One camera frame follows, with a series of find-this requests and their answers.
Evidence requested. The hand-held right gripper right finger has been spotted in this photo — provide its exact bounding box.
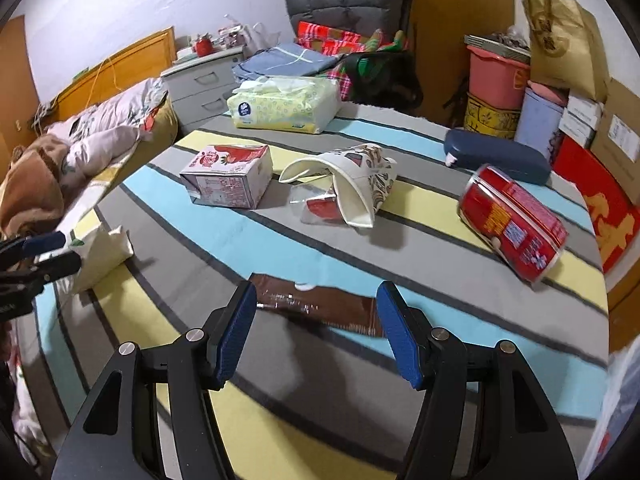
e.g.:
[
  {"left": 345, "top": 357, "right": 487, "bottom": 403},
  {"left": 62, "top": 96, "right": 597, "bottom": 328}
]
[{"left": 376, "top": 280, "right": 581, "bottom": 480}]

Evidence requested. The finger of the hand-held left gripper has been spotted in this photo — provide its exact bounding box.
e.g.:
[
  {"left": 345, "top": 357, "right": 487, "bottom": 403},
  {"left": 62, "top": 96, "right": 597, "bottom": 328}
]
[
  {"left": 0, "top": 231, "right": 68, "bottom": 261},
  {"left": 0, "top": 250, "right": 82, "bottom": 291}
]

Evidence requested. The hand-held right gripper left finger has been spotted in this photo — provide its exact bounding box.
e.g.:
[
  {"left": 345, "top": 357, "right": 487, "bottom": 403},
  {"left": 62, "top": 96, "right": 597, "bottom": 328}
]
[{"left": 50, "top": 280, "right": 258, "bottom": 480}]

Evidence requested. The brown snack wrapper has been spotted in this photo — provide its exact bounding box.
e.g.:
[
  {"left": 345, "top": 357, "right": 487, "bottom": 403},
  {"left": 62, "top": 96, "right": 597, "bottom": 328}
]
[{"left": 248, "top": 272, "right": 386, "bottom": 338}]

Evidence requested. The white leaf print sheet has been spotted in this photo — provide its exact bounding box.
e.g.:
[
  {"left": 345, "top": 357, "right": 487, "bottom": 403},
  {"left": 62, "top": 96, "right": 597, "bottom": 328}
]
[{"left": 52, "top": 180, "right": 136, "bottom": 296}]

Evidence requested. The brown plush blanket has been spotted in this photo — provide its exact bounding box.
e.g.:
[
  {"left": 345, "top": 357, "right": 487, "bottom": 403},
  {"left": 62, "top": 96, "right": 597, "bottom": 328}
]
[{"left": 0, "top": 132, "right": 71, "bottom": 236}]

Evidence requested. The striped tablecloth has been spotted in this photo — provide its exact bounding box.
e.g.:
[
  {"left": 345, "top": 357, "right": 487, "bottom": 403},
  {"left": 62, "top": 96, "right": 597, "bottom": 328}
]
[{"left": 30, "top": 100, "right": 611, "bottom": 480}]

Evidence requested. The floral duvet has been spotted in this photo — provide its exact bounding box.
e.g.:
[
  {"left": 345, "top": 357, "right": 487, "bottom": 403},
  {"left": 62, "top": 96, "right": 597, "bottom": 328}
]
[{"left": 47, "top": 77, "right": 171, "bottom": 176}]

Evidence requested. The patterned paper cup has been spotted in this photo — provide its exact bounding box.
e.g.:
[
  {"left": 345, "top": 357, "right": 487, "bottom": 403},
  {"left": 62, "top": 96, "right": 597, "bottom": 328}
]
[{"left": 278, "top": 143, "right": 398, "bottom": 229}]

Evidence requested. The clear bottle with red cap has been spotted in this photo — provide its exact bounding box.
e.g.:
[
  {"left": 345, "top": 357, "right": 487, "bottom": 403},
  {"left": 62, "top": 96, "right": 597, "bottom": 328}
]
[{"left": 290, "top": 182, "right": 346, "bottom": 226}]

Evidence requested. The red and white milk carton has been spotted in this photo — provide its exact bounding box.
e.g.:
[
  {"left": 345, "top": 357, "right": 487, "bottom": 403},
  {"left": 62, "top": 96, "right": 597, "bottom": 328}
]
[{"left": 179, "top": 142, "right": 274, "bottom": 210}]

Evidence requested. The large red drink can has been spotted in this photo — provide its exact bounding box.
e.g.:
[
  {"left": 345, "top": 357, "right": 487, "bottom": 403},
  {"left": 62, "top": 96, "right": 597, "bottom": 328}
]
[{"left": 457, "top": 163, "right": 571, "bottom": 286}]

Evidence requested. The wooden bed headboard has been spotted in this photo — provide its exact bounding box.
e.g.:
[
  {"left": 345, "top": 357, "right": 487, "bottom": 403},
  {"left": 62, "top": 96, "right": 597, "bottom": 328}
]
[{"left": 0, "top": 14, "right": 178, "bottom": 131}]

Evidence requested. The dark blue glasses case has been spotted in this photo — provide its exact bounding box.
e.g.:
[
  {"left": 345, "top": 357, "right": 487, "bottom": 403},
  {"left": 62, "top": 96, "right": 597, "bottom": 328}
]
[{"left": 442, "top": 127, "right": 552, "bottom": 186}]

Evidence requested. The grey nightstand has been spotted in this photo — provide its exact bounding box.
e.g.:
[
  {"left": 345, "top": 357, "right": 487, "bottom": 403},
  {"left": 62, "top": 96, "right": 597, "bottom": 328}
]
[{"left": 160, "top": 45, "right": 248, "bottom": 136}]

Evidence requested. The translucent plastic bin liner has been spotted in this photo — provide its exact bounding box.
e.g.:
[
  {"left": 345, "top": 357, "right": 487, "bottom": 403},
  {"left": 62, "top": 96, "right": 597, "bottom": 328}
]
[{"left": 582, "top": 335, "right": 640, "bottom": 480}]

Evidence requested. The yellow tissue pack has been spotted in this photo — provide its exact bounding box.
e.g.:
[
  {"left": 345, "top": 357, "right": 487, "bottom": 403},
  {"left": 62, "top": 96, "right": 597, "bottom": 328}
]
[{"left": 226, "top": 75, "right": 342, "bottom": 135}]

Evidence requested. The yellow patterned box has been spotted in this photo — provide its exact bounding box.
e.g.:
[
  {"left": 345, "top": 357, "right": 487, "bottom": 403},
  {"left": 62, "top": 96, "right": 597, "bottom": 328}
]
[{"left": 462, "top": 91, "right": 521, "bottom": 141}]

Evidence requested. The red gift box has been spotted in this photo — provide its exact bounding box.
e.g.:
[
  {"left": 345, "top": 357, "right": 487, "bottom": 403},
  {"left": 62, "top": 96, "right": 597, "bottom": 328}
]
[{"left": 552, "top": 136, "right": 636, "bottom": 275}]

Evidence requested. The light blue cylinder box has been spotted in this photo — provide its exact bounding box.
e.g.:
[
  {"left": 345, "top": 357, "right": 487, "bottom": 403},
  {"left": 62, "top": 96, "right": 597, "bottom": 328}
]
[{"left": 514, "top": 85, "right": 568, "bottom": 161}]

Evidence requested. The black bag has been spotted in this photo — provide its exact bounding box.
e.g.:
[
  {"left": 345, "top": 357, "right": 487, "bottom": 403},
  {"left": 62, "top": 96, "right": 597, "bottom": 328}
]
[{"left": 345, "top": 50, "right": 423, "bottom": 111}]

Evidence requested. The white medicine box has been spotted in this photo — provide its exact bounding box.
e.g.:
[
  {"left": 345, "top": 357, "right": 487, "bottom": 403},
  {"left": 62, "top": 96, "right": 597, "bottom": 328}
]
[
  {"left": 565, "top": 95, "right": 606, "bottom": 123},
  {"left": 559, "top": 115, "right": 598, "bottom": 150}
]

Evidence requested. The pink storage bin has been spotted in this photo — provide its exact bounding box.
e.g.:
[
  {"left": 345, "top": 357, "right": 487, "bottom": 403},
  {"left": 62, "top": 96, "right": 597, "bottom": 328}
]
[{"left": 467, "top": 44, "right": 532, "bottom": 111}]

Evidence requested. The folded blue cloth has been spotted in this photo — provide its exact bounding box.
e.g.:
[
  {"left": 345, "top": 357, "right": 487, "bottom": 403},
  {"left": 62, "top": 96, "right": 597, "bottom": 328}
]
[{"left": 231, "top": 42, "right": 341, "bottom": 83}]

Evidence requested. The white plastic bag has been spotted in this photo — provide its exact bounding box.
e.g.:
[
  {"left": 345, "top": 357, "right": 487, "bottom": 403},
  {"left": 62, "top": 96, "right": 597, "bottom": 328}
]
[{"left": 220, "top": 12, "right": 283, "bottom": 53}]

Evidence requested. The open cardboard box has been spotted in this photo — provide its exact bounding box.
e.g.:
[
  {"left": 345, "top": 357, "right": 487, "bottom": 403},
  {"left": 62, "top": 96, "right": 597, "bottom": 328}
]
[{"left": 590, "top": 76, "right": 640, "bottom": 161}]

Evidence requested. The wooden wardrobe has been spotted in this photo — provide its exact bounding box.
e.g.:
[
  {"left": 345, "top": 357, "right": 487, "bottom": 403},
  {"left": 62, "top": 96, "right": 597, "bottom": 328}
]
[{"left": 342, "top": 0, "right": 516, "bottom": 126}]

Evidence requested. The flat patterned box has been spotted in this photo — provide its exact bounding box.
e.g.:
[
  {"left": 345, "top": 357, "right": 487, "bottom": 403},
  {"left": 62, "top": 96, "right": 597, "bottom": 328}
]
[{"left": 464, "top": 32, "right": 531, "bottom": 63}]

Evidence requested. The red plaid cloth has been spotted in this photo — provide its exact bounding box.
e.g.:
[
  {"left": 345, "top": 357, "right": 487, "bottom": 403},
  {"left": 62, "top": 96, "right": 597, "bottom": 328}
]
[{"left": 295, "top": 20, "right": 416, "bottom": 103}]

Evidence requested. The gold paper bag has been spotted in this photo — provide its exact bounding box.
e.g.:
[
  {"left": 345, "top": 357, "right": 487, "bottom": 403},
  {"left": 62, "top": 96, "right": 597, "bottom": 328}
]
[{"left": 522, "top": 0, "right": 611, "bottom": 103}]

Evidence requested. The black mesh chair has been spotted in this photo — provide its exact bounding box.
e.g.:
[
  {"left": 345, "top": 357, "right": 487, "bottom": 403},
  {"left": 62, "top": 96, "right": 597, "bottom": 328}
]
[{"left": 387, "top": 0, "right": 418, "bottom": 51}]

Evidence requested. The thin yellow cable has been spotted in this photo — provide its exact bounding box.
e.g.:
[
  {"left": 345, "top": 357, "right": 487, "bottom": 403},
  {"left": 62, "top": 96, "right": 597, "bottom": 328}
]
[{"left": 97, "top": 54, "right": 123, "bottom": 92}]

